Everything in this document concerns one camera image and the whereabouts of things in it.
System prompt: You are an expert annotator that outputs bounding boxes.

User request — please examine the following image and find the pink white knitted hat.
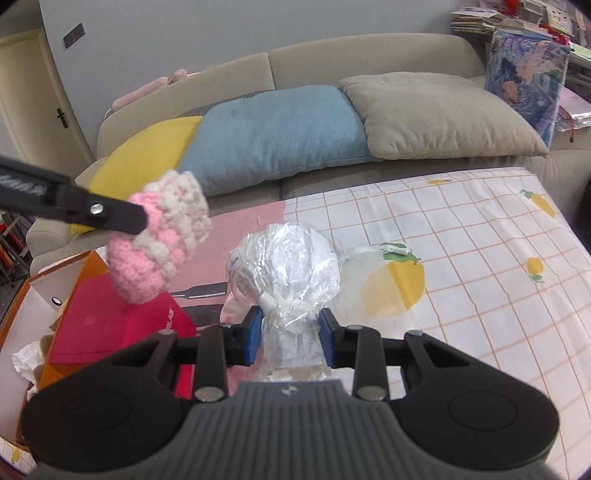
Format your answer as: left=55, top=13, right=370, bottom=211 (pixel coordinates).
left=107, top=170, right=212, bottom=304

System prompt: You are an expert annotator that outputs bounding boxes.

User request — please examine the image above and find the blue cartoon printed pillow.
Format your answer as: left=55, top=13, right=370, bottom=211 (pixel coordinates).
left=484, top=28, right=571, bottom=148

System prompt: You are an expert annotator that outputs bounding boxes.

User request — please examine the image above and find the beige sofa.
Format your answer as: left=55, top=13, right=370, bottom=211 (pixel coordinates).
left=25, top=33, right=591, bottom=278

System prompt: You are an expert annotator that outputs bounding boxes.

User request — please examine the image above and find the red box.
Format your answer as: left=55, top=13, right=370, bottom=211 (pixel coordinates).
left=47, top=277, right=197, bottom=400

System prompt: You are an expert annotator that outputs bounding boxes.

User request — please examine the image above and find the grey-green pillow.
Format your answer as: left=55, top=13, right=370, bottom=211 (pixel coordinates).
left=338, top=71, right=550, bottom=161

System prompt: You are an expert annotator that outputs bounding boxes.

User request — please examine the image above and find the flat clear plastic bag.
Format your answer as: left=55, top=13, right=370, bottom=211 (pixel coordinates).
left=339, top=242, right=423, bottom=319

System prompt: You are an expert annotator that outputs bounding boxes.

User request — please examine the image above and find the cream door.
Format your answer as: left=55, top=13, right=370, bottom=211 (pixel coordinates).
left=0, top=28, right=95, bottom=171

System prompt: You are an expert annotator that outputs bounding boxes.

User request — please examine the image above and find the pink plush toy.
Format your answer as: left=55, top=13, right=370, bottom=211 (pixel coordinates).
left=113, top=69, right=190, bottom=109

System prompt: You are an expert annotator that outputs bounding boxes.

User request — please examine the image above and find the pink clear document folder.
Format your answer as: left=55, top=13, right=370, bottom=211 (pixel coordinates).
left=556, top=88, right=591, bottom=134

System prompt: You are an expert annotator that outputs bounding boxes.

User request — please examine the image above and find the yellow pillow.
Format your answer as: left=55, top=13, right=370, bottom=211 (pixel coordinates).
left=69, top=116, right=204, bottom=234

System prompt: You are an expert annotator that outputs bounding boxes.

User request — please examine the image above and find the black metal rack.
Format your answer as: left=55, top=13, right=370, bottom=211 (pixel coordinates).
left=0, top=212, right=35, bottom=287

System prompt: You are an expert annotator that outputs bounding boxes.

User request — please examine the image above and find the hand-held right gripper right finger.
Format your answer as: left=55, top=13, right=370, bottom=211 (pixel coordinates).
left=318, top=308, right=485, bottom=401

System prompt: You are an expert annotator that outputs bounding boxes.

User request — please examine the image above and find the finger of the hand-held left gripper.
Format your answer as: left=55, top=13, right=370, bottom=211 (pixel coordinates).
left=46, top=184, right=149, bottom=236

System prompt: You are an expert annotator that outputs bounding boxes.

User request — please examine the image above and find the white cloth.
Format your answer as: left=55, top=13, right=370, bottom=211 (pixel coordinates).
left=13, top=342, right=47, bottom=402

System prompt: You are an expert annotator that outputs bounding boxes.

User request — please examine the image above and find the stack of books and papers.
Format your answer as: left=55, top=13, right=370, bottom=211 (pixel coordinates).
left=450, top=7, right=497, bottom=33

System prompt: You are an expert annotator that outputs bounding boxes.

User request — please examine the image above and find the clear plastic white bundle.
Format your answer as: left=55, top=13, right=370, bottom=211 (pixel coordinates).
left=219, top=222, right=342, bottom=383

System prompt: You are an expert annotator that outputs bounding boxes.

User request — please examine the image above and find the orange cardboard box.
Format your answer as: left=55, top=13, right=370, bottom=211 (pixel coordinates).
left=0, top=250, right=112, bottom=457

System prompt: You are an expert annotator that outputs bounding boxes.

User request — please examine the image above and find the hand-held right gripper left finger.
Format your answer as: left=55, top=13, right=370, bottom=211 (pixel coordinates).
left=108, top=307, right=265, bottom=402

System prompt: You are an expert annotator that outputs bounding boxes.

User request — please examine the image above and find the black wall switch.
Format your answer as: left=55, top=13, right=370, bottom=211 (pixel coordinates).
left=64, top=22, right=86, bottom=49

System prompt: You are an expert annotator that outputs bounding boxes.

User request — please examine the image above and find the grey patterned cushion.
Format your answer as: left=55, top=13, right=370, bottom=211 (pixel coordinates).
left=178, top=89, right=278, bottom=118

